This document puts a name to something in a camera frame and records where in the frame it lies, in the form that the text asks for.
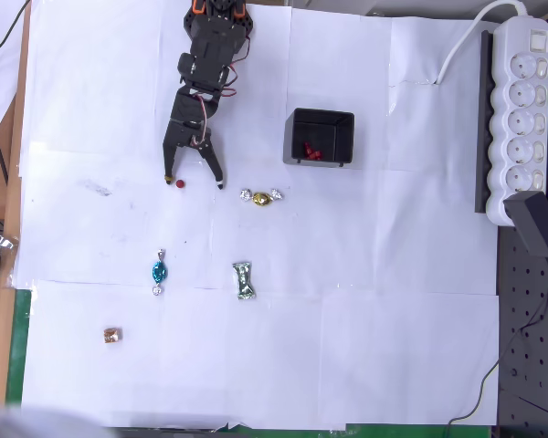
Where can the white paper sheet cover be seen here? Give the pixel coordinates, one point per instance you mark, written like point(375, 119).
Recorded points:
point(301, 319)

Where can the black power adapter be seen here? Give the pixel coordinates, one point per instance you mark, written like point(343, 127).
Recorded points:
point(532, 223)

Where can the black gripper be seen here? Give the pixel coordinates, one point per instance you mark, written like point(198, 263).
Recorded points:
point(184, 138)

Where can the brown wrapped caramel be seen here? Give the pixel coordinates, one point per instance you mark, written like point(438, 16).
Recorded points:
point(112, 336)

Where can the black pegboard panel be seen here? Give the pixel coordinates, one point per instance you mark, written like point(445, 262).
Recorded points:
point(539, 365)

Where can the blue foil wrapped candy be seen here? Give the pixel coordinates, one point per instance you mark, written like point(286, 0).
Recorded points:
point(159, 272)

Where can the black box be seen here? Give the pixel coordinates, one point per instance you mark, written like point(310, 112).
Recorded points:
point(342, 137)

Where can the small red candy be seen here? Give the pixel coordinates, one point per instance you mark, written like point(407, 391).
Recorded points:
point(180, 184)

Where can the green silver snack packet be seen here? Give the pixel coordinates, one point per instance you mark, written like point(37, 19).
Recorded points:
point(244, 280)

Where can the white power strip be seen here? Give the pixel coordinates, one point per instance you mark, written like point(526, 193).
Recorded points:
point(520, 118)

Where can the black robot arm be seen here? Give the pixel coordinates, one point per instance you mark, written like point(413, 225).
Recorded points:
point(217, 41)

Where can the blurry grey object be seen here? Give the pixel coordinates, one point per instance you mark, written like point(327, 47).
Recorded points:
point(27, 420)

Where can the gold foil wrapped candy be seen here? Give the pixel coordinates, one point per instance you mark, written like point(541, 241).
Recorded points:
point(261, 199)

